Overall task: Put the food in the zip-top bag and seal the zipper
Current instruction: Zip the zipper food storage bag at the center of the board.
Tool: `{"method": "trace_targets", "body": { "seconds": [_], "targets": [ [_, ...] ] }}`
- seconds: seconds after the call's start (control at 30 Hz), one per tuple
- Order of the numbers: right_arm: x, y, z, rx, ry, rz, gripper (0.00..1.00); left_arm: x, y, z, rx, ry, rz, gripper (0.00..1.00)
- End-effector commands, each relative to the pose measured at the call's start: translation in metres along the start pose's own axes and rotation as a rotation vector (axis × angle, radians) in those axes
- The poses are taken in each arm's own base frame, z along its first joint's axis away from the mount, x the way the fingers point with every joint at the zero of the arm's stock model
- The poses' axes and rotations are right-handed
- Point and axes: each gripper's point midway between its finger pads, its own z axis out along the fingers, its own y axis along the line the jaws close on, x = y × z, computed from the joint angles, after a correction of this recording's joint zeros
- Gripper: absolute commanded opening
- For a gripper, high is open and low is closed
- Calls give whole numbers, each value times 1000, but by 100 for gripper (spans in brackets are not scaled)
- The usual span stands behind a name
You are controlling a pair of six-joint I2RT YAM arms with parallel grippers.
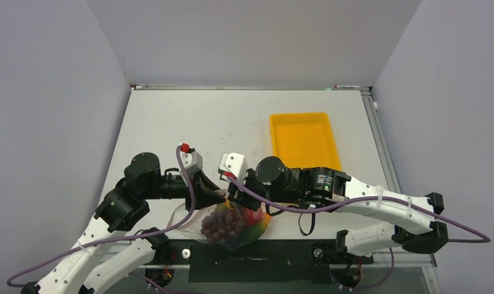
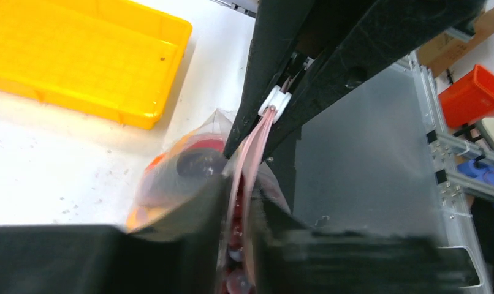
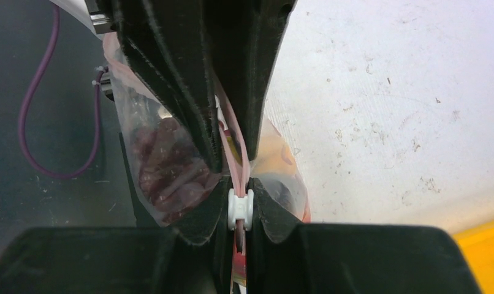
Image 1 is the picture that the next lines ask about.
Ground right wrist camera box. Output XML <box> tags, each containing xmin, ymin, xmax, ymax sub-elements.
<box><xmin>218</xmin><ymin>153</ymin><xmax>248</xmax><ymax>184</ymax></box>

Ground clear zip top bag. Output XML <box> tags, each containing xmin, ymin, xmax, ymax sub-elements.
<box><xmin>173</xmin><ymin>200</ymin><xmax>272</xmax><ymax>251</ymax></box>

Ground yellow plastic tray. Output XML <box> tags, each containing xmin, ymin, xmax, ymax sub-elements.
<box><xmin>269</xmin><ymin>112</ymin><xmax>342</xmax><ymax>171</ymax></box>

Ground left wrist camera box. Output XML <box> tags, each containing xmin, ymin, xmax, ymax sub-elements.
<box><xmin>180</xmin><ymin>143</ymin><xmax>203</xmax><ymax>176</ymax></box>

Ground aluminium frame rail right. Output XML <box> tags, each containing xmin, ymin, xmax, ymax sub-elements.
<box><xmin>360</xmin><ymin>86</ymin><xmax>438</xmax><ymax>269</ymax></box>

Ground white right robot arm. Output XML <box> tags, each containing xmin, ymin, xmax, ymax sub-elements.
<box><xmin>218</xmin><ymin>153</ymin><xmax>449</xmax><ymax>262</ymax></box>

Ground red tomato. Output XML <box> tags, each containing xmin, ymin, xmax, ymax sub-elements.
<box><xmin>244</xmin><ymin>208</ymin><xmax>264</xmax><ymax>227</ymax></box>

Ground green orange mango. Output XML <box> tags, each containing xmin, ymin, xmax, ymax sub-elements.
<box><xmin>238</xmin><ymin>213</ymin><xmax>272</xmax><ymax>247</ymax></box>

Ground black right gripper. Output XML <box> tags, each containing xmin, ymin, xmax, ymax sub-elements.
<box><xmin>228</xmin><ymin>166</ymin><xmax>297</xmax><ymax>210</ymax></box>

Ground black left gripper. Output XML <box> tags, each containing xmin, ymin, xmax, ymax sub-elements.
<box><xmin>143</xmin><ymin>168</ymin><xmax>226</xmax><ymax>211</ymax></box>

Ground red grape bunch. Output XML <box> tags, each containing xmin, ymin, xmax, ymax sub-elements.
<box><xmin>200</xmin><ymin>206</ymin><xmax>245</xmax><ymax>245</ymax></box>

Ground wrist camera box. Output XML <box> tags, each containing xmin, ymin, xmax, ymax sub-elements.
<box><xmin>180</xmin><ymin>143</ymin><xmax>203</xmax><ymax>176</ymax></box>
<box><xmin>218</xmin><ymin>153</ymin><xmax>248</xmax><ymax>184</ymax></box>

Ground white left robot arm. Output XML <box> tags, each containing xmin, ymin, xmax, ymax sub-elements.
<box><xmin>21</xmin><ymin>143</ymin><xmax>223</xmax><ymax>293</ymax></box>

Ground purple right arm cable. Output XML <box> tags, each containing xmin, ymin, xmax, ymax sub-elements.
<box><xmin>222</xmin><ymin>172</ymin><xmax>492</xmax><ymax>292</ymax></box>

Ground aluminium frame rail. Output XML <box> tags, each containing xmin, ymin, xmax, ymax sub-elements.
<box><xmin>130</xmin><ymin>84</ymin><xmax>371</xmax><ymax>92</ymax></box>
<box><xmin>360</xmin><ymin>86</ymin><xmax>438</xmax><ymax>269</ymax></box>

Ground aluminium frame rail back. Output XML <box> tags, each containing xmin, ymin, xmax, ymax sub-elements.
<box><xmin>130</xmin><ymin>84</ymin><xmax>371</xmax><ymax>92</ymax></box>

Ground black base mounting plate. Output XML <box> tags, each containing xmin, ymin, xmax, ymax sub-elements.
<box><xmin>151</xmin><ymin>239</ymin><xmax>374</xmax><ymax>282</ymax></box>

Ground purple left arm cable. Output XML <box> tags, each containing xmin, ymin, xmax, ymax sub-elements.
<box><xmin>6</xmin><ymin>145</ymin><xmax>197</xmax><ymax>294</ymax></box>

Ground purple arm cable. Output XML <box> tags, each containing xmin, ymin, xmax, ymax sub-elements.
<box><xmin>222</xmin><ymin>172</ymin><xmax>492</xmax><ymax>292</ymax></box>
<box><xmin>6</xmin><ymin>145</ymin><xmax>197</xmax><ymax>294</ymax></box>

